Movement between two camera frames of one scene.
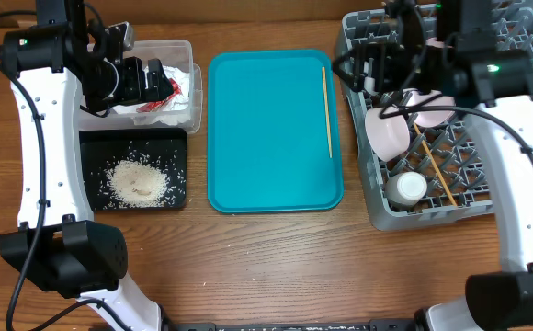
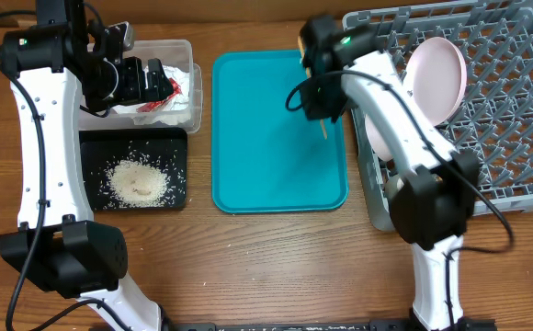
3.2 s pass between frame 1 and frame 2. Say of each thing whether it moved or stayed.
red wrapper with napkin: stayed
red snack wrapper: stayed
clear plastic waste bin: stayed
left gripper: stayed
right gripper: moved
